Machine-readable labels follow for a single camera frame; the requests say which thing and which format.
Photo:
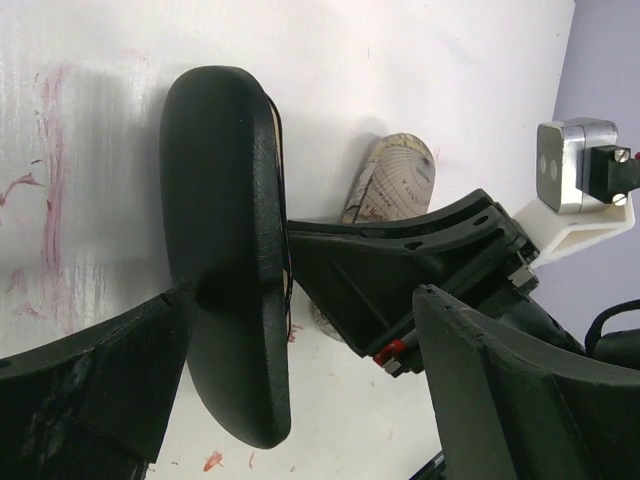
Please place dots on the black glasses case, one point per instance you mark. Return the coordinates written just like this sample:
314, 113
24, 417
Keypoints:
220, 159

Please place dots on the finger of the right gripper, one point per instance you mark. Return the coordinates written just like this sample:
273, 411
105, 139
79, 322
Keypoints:
361, 276
470, 228

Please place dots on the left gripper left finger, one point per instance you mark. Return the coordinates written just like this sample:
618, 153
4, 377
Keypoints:
96, 404

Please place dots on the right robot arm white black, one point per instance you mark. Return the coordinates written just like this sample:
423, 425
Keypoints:
615, 335

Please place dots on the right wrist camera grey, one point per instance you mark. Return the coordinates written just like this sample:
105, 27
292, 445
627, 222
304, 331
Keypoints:
580, 166

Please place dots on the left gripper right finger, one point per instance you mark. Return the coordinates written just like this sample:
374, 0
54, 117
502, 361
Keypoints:
510, 406

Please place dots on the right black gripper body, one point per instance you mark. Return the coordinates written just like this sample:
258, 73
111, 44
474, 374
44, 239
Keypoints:
499, 288

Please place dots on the marbled glasses case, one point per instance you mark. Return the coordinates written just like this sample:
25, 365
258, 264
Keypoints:
395, 182

